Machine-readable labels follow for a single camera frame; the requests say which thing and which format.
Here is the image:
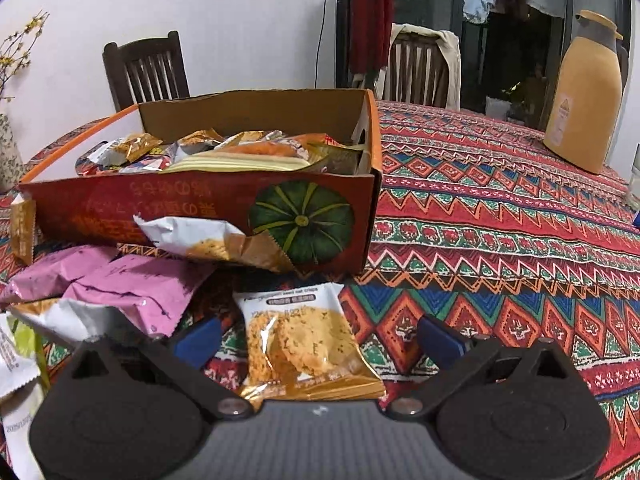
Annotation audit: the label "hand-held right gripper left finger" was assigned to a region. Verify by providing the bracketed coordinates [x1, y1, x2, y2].
[67, 316, 254, 422]

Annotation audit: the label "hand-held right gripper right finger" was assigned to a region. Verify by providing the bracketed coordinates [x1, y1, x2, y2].
[387, 314, 586, 422]

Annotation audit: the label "pink snack pouch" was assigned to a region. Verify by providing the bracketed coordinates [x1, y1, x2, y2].
[0, 246, 118, 306]
[62, 254, 217, 337]

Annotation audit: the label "white gold crisp pouch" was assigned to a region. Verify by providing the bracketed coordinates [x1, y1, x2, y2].
[232, 282, 387, 401]

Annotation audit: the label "pile of snack packets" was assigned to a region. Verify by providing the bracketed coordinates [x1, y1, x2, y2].
[0, 129, 373, 480]

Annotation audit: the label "red cardboard box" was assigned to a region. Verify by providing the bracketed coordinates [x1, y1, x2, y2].
[19, 87, 383, 277]

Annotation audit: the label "red patterned tablecloth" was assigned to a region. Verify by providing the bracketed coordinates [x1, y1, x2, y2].
[0, 100, 640, 480]

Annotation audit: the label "small leaf-patterned vase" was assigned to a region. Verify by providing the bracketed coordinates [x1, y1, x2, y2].
[0, 112, 25, 193]

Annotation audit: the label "tan thermos jug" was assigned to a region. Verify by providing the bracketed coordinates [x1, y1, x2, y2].
[543, 10, 630, 175]

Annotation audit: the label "wooden chair with slats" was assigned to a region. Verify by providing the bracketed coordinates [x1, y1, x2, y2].
[387, 27, 451, 108]

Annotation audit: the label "chair with draped cloth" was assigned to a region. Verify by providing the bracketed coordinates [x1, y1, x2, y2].
[375, 22, 462, 111]

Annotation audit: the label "dark wooden chair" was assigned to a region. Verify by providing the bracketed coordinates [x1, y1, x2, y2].
[102, 31, 191, 113]

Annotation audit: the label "red hanging fabric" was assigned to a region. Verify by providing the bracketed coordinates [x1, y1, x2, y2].
[348, 0, 396, 88]

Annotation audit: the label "yellow flower branches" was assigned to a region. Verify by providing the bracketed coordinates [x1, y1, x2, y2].
[0, 10, 51, 106]

